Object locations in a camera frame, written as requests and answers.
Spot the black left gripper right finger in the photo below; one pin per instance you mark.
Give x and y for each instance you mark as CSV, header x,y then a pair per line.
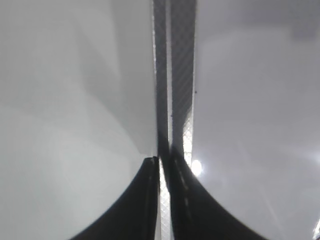
x,y
195,214

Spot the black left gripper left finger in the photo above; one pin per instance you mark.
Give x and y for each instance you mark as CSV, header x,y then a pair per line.
x,y
134,215

